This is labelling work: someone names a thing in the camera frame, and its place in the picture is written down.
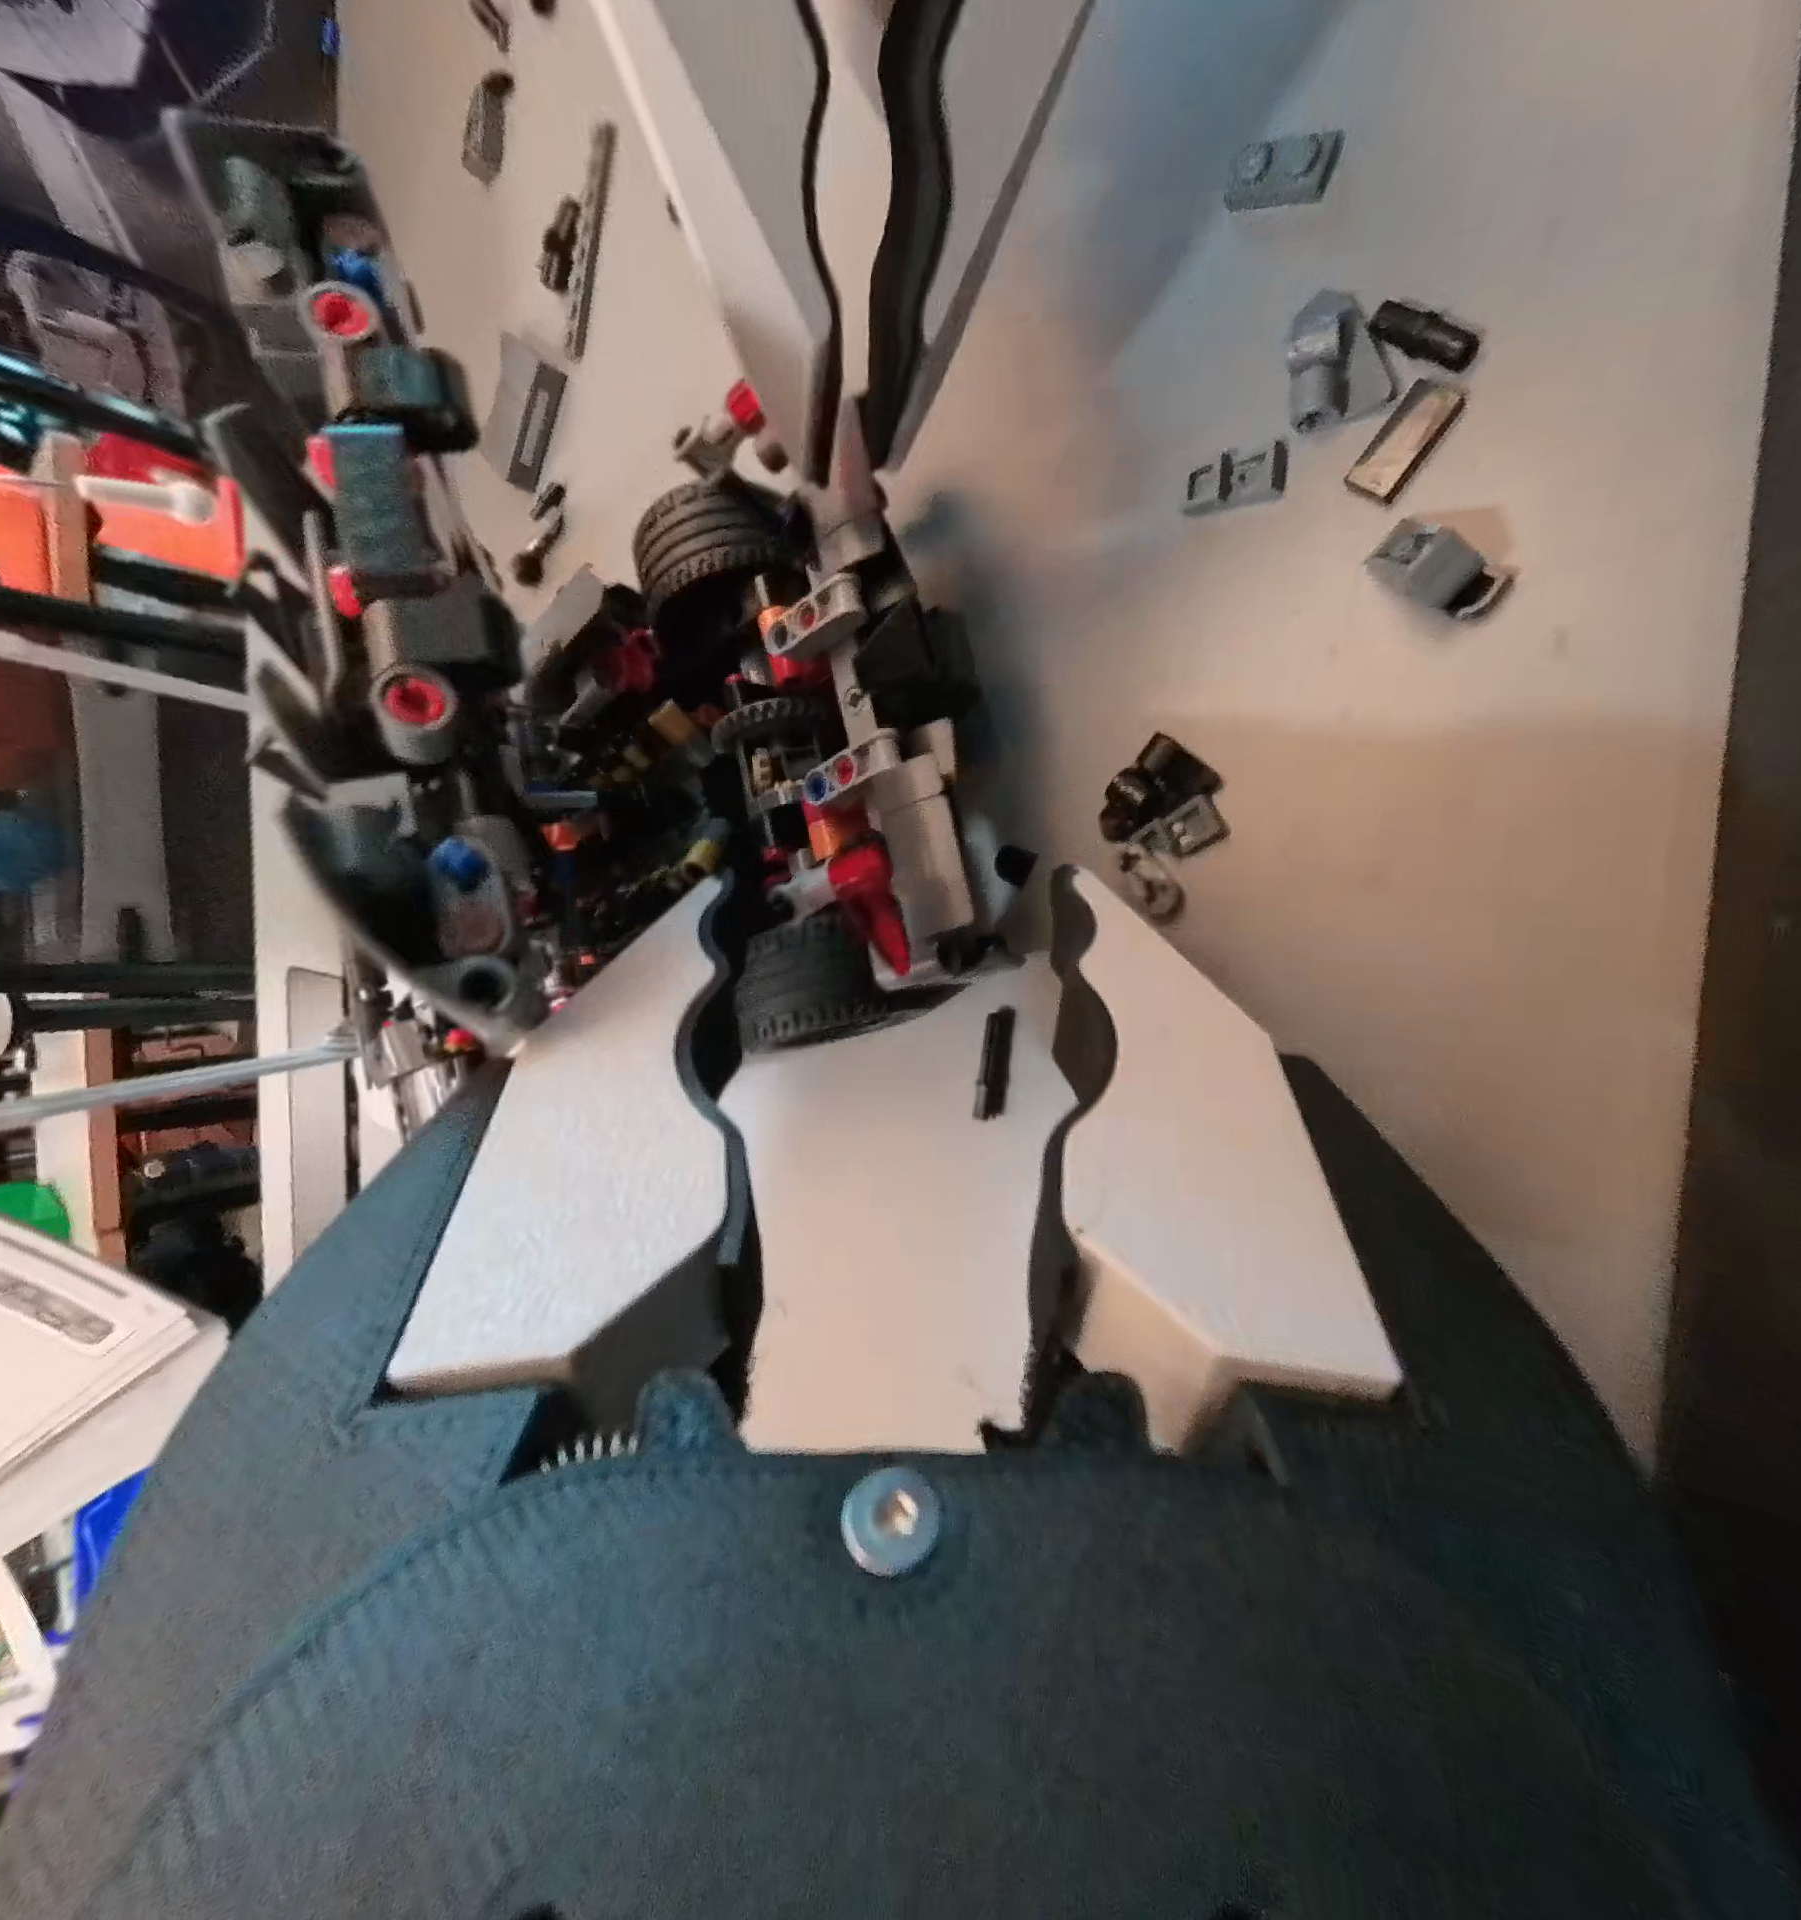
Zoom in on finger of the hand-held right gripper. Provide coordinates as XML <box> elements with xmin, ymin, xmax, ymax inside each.
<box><xmin>588</xmin><ymin>0</ymin><xmax>849</xmax><ymax>488</ymax></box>
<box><xmin>858</xmin><ymin>0</ymin><xmax>1096</xmax><ymax>469</ymax></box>

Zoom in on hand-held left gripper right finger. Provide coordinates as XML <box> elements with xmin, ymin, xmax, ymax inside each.
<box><xmin>1047</xmin><ymin>863</ymin><xmax>1406</xmax><ymax>1449</ymax></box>

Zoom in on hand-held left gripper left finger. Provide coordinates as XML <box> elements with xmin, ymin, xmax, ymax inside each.
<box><xmin>384</xmin><ymin>876</ymin><xmax>766</xmax><ymax>1449</ymax></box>

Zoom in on black grey lego car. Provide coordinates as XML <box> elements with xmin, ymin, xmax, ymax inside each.
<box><xmin>163</xmin><ymin>109</ymin><xmax>1044</xmax><ymax>1120</ymax></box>

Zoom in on grey lego lever assembly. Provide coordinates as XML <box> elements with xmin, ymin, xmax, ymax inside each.
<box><xmin>673</xmin><ymin>378</ymin><xmax>901</xmax><ymax>603</ymax></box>

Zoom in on grey two-stud lego plate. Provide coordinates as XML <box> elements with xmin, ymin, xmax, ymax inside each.
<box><xmin>1228</xmin><ymin>134</ymin><xmax>1347</xmax><ymax>213</ymax></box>

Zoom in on scattered loose lego pieces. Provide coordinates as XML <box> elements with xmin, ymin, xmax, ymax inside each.
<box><xmin>458</xmin><ymin>0</ymin><xmax>618</xmax><ymax>591</ymax></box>

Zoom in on black curved lego brick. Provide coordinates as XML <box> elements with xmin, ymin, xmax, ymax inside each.
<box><xmin>1099</xmin><ymin>731</ymin><xmax>1223</xmax><ymax>842</ymax></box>

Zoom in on black lego pin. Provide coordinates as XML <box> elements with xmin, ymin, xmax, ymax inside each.
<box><xmin>1365</xmin><ymin>300</ymin><xmax>1482</xmax><ymax>372</ymax></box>

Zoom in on dark lego tile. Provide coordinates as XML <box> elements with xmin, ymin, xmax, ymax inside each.
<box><xmin>1345</xmin><ymin>378</ymin><xmax>1468</xmax><ymax>501</ymax></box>

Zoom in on dark grey lego slope brick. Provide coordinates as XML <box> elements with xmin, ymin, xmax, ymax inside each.
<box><xmin>1362</xmin><ymin>510</ymin><xmax>1517</xmax><ymax>619</ymax></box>

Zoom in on dark lego set box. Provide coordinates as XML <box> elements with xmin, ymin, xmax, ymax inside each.
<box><xmin>0</xmin><ymin>0</ymin><xmax>338</xmax><ymax>453</ymax></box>

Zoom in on open instruction booklet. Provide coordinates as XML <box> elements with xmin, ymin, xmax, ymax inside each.
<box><xmin>0</xmin><ymin>1193</ymin><xmax>230</xmax><ymax>1591</ymax></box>

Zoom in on orange box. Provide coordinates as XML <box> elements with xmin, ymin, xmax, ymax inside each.
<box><xmin>0</xmin><ymin>435</ymin><xmax>249</xmax><ymax>595</ymax></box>

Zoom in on light grey lego bracket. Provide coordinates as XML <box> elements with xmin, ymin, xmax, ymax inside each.
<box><xmin>1286</xmin><ymin>290</ymin><xmax>1399</xmax><ymax>436</ymax></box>

